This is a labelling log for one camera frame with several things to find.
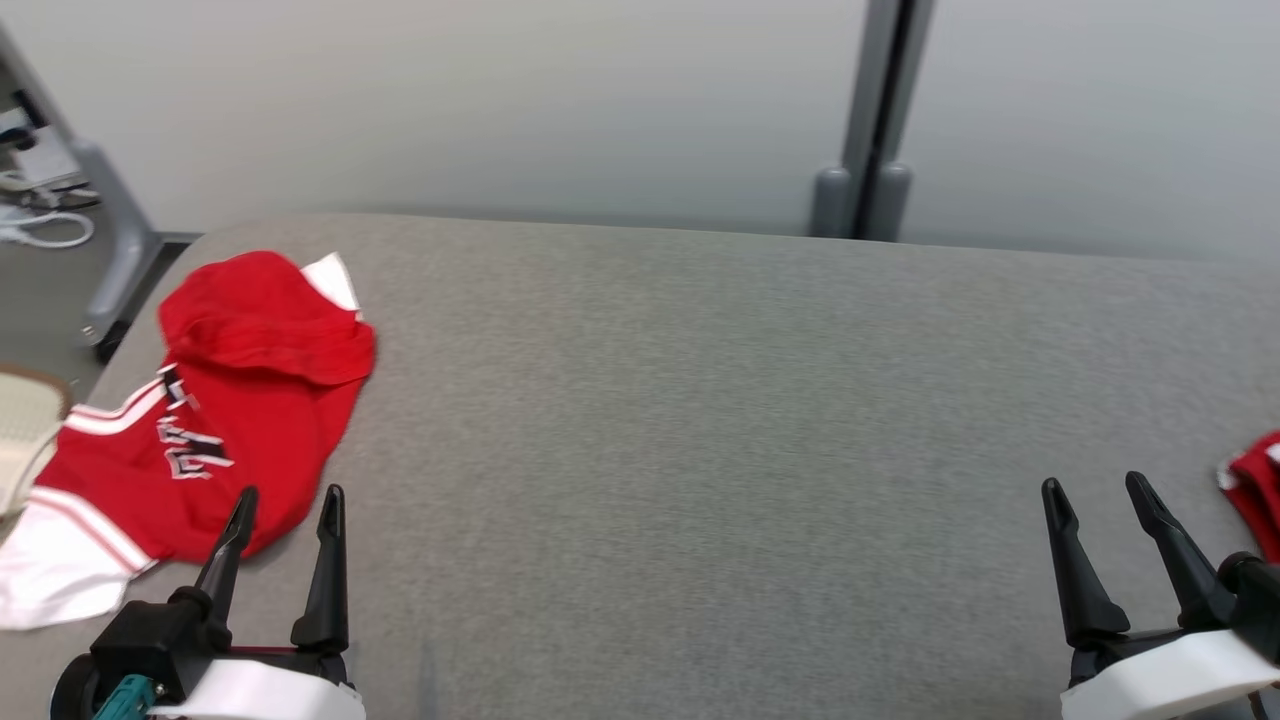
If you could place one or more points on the grey metal rack frame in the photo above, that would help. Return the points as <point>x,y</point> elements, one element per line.
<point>120,260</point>

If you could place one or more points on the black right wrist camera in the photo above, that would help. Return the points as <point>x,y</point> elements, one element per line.
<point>1255,600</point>

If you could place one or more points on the red shorts with white trim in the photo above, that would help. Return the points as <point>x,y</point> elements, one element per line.
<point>1262,490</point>

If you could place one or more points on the grey partition post round feet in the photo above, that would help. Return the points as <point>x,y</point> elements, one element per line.
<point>870,100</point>

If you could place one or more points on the red jersey with white sleeves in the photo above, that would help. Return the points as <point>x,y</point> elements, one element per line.
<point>250,430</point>

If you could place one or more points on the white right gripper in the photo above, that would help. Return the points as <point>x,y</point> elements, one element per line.
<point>1170,685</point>

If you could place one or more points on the teal left camera connector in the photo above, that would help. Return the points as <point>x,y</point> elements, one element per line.
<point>125,698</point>

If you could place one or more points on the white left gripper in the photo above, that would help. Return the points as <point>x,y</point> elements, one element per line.
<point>270,695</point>

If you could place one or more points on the beige laundry basket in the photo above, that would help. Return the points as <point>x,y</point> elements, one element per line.
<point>25,440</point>

